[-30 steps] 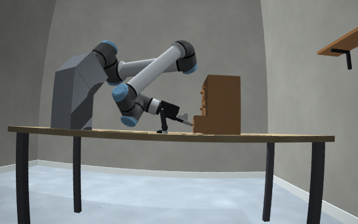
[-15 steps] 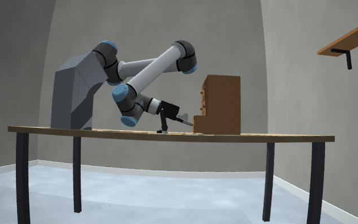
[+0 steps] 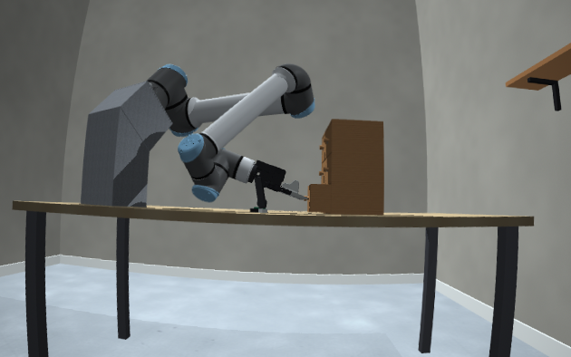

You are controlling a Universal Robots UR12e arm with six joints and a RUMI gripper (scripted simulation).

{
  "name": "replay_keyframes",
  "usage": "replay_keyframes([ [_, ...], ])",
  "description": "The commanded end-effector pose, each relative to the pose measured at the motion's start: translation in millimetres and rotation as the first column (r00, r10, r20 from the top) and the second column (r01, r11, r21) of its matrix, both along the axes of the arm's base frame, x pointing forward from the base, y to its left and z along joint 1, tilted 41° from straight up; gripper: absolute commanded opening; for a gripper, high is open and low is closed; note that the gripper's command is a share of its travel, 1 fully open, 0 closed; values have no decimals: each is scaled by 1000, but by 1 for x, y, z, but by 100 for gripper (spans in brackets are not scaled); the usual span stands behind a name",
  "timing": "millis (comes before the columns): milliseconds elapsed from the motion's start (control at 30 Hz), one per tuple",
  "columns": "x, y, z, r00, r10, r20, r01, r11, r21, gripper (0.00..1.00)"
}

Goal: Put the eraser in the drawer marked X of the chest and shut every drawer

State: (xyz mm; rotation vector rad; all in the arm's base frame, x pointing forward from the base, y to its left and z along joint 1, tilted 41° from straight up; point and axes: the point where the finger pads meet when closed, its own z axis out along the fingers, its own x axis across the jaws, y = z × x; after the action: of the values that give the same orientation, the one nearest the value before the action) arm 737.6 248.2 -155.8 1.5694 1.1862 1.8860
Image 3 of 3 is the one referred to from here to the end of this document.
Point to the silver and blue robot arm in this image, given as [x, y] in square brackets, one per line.
[208, 164]

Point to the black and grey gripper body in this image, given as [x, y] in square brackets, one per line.
[274, 178]

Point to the brown wooden chest of drawers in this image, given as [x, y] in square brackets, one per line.
[357, 177]

